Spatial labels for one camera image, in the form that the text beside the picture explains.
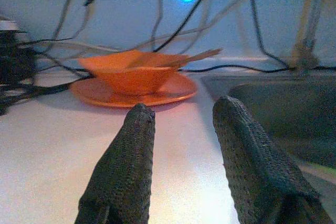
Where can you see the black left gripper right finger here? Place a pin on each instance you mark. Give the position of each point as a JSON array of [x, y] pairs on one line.
[[252, 161]]

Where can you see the steel kitchen sink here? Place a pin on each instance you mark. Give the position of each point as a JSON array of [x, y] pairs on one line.
[[288, 108]]

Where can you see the orange bowl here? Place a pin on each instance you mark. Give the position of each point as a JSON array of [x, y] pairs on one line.
[[131, 79]]

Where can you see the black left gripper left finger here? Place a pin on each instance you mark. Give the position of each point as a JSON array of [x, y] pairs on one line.
[[126, 161]]

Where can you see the black box with labels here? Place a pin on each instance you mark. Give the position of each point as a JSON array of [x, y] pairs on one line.
[[13, 58]]

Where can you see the wooden chopstick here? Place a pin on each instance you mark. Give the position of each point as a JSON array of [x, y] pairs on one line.
[[204, 54]]

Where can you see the orange plate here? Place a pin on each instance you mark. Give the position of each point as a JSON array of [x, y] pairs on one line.
[[178, 90]]

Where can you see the steel gooseneck faucet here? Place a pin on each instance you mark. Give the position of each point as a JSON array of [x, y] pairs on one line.
[[307, 51]]

